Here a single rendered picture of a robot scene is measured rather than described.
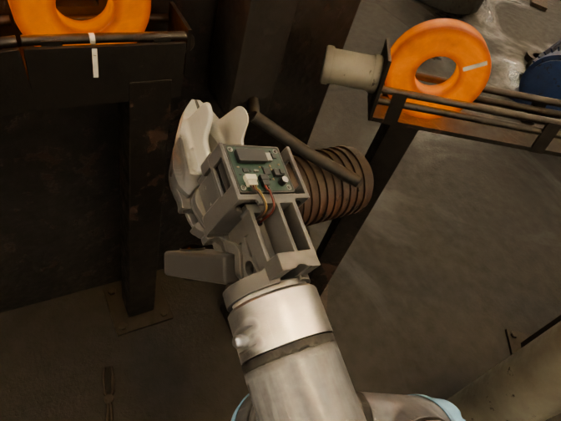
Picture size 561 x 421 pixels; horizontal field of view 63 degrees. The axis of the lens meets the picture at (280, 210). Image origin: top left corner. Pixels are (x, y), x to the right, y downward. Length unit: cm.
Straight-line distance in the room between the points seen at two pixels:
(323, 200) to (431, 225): 89
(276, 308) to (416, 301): 108
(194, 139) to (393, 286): 104
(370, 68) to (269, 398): 54
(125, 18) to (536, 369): 84
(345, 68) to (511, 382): 63
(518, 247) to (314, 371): 148
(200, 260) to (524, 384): 70
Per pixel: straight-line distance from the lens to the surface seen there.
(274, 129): 72
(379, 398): 48
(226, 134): 45
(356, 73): 75
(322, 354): 34
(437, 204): 171
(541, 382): 94
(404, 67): 76
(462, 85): 79
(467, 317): 146
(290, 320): 34
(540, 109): 90
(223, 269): 38
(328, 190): 77
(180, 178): 41
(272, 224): 36
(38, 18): 63
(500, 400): 102
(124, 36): 63
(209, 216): 38
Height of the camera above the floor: 103
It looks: 47 degrees down
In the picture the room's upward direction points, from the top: 20 degrees clockwise
